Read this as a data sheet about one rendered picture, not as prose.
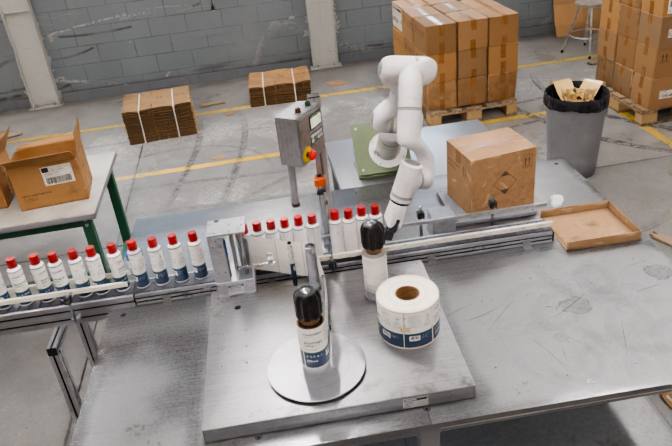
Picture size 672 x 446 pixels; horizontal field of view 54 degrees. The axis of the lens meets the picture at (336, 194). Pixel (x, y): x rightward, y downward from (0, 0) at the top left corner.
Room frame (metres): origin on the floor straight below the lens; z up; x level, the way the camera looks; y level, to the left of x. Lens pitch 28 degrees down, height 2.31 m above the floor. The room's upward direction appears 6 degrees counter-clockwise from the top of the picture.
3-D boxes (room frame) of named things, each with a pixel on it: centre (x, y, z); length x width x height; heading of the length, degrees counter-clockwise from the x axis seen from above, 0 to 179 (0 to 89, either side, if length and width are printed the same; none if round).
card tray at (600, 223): (2.24, -1.00, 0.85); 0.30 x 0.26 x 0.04; 94
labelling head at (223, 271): (2.05, 0.40, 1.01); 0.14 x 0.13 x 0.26; 94
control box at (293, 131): (2.25, 0.10, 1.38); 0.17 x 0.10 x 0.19; 149
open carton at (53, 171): (3.24, 1.49, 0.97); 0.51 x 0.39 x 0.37; 11
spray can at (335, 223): (2.17, 0.01, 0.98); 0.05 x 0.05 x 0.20
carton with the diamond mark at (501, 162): (2.54, -0.68, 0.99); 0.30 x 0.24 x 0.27; 103
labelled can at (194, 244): (2.13, 0.55, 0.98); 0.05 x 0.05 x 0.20
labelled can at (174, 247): (2.12, 0.63, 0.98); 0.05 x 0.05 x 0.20
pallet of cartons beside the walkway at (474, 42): (6.00, -1.22, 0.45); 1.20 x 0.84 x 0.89; 8
